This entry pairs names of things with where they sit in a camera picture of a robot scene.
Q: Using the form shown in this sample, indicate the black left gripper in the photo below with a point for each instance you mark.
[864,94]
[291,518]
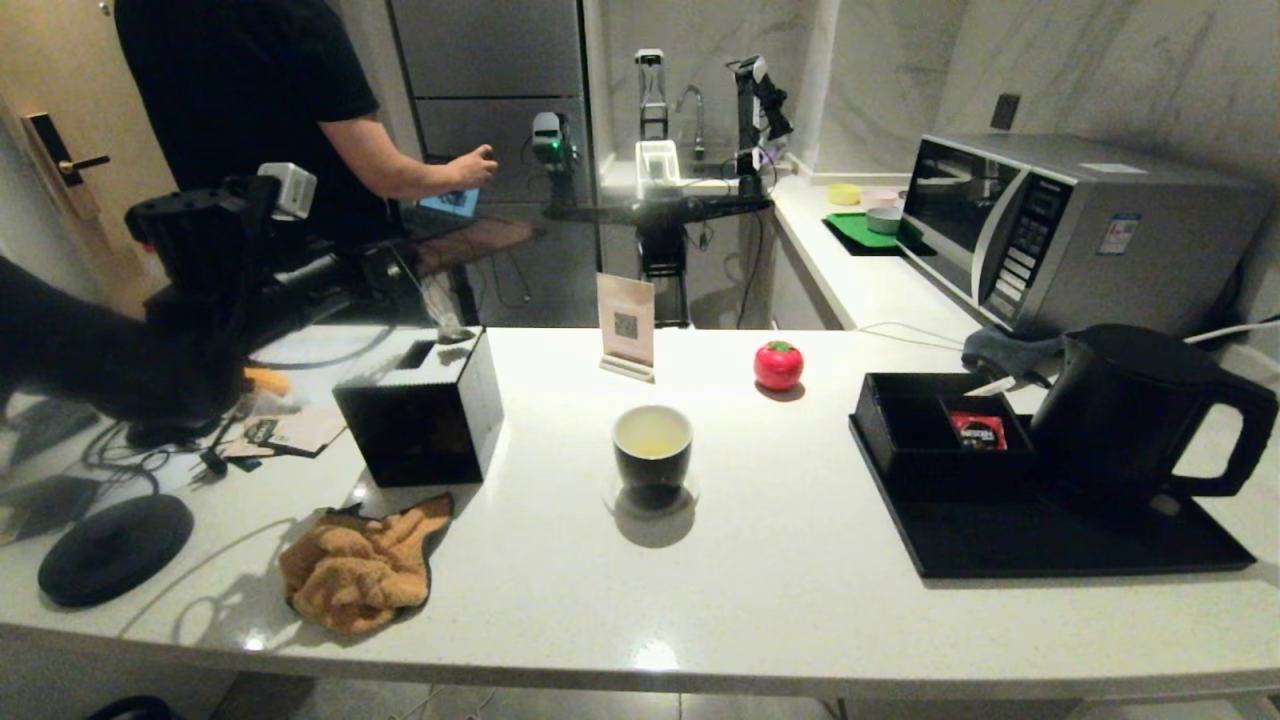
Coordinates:
[320,285]

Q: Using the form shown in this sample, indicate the grey tea bag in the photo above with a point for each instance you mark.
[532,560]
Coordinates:
[440,305]

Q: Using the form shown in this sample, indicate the black electric kettle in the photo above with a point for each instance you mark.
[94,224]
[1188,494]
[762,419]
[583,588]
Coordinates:
[1120,420]

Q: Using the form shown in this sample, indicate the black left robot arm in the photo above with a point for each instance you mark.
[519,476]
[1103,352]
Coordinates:
[80,350]

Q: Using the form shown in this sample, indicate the brown wooden side table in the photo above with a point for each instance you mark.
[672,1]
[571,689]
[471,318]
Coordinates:
[480,240]

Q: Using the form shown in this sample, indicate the open laptop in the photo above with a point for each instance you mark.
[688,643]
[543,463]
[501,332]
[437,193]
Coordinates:
[452,203]

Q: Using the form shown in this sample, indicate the black tissue box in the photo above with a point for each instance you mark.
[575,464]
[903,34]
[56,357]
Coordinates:
[420,440]

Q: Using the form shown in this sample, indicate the yellow toy corn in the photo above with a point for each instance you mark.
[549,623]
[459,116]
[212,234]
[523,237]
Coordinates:
[270,382]

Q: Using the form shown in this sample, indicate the brown paper packet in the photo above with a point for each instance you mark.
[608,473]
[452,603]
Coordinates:
[300,432]

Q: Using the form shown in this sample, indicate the clear plastic wrapper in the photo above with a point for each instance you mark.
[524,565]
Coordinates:
[268,405]

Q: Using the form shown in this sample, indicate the QR code sign stand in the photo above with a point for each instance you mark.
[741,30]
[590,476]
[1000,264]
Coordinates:
[626,320]

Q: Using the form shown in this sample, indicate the silver refrigerator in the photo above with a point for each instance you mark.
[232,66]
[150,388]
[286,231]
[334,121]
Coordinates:
[490,60]

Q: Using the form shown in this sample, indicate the person in black shirt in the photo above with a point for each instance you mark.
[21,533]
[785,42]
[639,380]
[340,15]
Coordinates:
[240,100]

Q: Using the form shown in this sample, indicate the black teleoperation stand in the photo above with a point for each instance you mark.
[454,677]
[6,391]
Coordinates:
[660,212]

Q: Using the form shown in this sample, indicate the black power plug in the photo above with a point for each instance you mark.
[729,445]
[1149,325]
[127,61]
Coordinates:
[213,462]

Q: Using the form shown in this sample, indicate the black computer mouse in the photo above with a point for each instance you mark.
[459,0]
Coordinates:
[175,436]

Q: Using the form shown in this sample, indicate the orange fluffy cloth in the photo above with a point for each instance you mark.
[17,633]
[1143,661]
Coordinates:
[360,570]

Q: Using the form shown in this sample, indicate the black ceramic cup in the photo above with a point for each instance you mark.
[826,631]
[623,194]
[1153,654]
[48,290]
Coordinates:
[652,475]

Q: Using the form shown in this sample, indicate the chrome kitchen faucet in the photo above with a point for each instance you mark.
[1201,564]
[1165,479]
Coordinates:
[697,110]

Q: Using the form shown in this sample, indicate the red tomato-shaped timer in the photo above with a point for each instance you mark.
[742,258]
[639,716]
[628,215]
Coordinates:
[778,367]

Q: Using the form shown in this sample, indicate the black pouch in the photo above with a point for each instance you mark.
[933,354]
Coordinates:
[50,432]

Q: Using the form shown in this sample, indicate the round black kettle base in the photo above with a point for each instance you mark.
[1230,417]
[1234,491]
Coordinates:
[115,550]

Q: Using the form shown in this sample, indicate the dark flat device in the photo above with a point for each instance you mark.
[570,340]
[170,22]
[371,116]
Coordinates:
[45,505]

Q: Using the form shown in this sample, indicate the yellow bowl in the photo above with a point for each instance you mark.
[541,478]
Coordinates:
[845,195]

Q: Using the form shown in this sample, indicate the green cutting board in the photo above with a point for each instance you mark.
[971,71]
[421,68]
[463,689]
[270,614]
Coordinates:
[852,232]

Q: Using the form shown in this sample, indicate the grey-green bowl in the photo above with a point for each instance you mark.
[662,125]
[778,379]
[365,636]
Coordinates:
[885,221]

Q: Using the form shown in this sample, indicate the pink bowl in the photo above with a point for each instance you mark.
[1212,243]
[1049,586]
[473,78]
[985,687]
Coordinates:
[882,198]

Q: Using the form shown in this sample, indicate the round black base part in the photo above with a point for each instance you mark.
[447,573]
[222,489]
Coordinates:
[130,709]

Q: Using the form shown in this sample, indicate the black compartment organizer box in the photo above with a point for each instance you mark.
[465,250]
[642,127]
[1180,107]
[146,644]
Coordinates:
[940,470]

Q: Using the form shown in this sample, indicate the red coffee sachet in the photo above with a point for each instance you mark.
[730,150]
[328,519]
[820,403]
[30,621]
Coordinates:
[978,432]

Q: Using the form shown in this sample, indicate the grey cloth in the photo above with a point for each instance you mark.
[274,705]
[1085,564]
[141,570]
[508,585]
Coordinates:
[1010,352]

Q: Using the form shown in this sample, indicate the silver microwave oven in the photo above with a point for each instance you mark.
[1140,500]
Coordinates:
[1100,240]

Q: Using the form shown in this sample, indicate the black serving tray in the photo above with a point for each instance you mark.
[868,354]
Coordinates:
[1050,545]

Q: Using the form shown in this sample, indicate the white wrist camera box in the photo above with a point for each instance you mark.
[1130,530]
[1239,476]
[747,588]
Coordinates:
[290,190]

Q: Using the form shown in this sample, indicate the dark wall socket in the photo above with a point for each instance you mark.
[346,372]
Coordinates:
[1005,112]

